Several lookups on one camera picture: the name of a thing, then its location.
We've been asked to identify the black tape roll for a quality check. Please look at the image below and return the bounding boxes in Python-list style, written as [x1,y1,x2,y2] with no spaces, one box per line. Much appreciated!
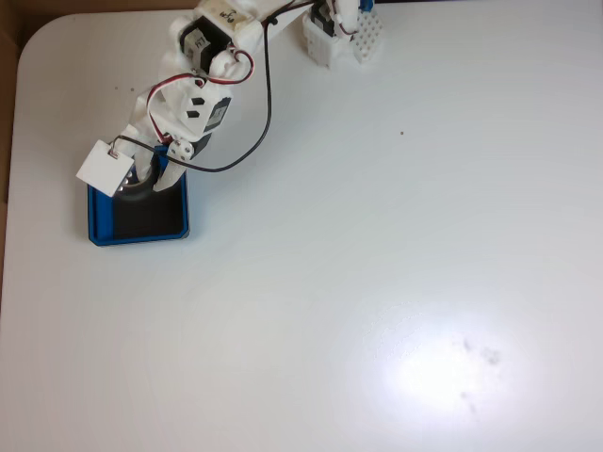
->
[115,153,164,205]

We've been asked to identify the blue square box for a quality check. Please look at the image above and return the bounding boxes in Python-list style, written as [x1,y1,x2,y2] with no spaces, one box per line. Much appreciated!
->
[86,143,191,248]

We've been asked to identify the red and white wire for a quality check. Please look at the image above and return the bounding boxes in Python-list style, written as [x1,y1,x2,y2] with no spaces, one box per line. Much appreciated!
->
[144,49,256,145]

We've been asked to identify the white square camera box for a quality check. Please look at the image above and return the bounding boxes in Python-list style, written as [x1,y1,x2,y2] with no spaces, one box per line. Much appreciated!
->
[75,138,136,199]

